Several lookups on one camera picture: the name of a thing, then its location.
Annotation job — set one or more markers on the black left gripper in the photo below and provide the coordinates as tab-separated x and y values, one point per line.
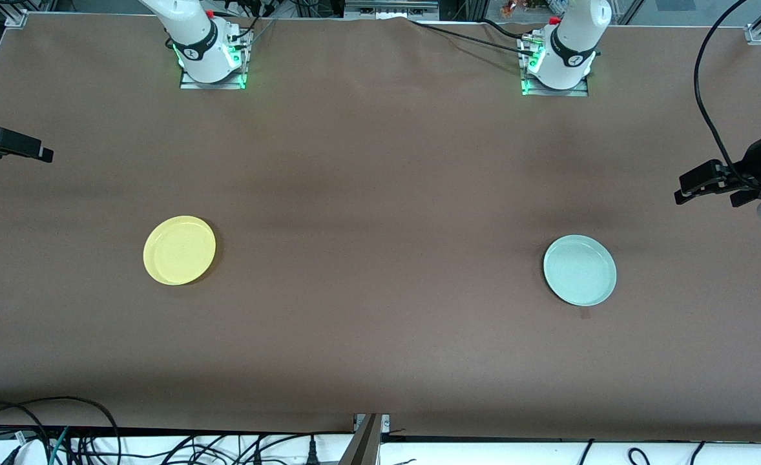
756	161

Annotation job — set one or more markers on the pale green plate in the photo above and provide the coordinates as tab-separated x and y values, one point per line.
579	270

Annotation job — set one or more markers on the yellow plate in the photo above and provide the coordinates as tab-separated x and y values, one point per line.
179	250

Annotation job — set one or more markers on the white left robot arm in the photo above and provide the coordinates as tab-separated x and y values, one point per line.
574	39

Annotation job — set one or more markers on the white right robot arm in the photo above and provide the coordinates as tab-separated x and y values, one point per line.
193	32

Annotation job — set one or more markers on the orange toy figure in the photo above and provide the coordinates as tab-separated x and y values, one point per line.
510	8

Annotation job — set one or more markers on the brown table cover sheet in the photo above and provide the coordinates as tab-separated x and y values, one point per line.
380	194

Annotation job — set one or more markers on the white lower shelf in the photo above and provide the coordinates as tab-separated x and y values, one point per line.
484	455

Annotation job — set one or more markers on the grey electrical unit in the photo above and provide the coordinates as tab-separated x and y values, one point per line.
390	8

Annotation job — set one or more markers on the black power plug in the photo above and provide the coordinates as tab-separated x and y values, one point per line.
312	452

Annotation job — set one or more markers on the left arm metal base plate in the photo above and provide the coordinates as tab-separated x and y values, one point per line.
581	92

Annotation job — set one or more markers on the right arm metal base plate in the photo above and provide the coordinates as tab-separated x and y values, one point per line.
190	84

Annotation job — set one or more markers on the silver corner bracket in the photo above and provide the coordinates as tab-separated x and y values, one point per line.
357	421

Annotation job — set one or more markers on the aluminium profile post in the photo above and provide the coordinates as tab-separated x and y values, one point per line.
361	445

